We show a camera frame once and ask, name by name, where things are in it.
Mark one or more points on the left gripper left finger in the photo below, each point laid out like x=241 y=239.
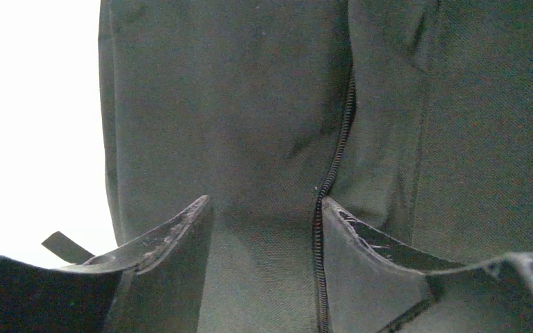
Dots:
x=153 y=283

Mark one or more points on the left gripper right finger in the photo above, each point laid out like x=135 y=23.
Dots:
x=378 y=284

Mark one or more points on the black backpack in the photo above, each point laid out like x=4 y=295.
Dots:
x=415 y=116

